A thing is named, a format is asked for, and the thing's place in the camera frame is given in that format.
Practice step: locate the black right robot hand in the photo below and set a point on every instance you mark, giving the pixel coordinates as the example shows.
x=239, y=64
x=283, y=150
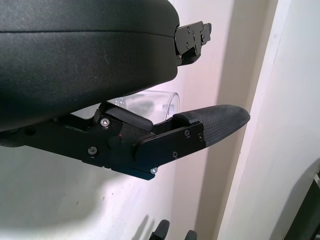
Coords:
x=160, y=231

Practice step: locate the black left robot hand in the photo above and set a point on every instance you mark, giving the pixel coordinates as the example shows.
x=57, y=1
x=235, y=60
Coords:
x=75, y=62

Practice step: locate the clear plastic cup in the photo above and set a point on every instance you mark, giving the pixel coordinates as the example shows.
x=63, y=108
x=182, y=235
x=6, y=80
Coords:
x=150, y=100

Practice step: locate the black rounded object white tag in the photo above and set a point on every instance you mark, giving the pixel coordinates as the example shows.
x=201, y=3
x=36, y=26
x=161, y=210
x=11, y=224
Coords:
x=315, y=200

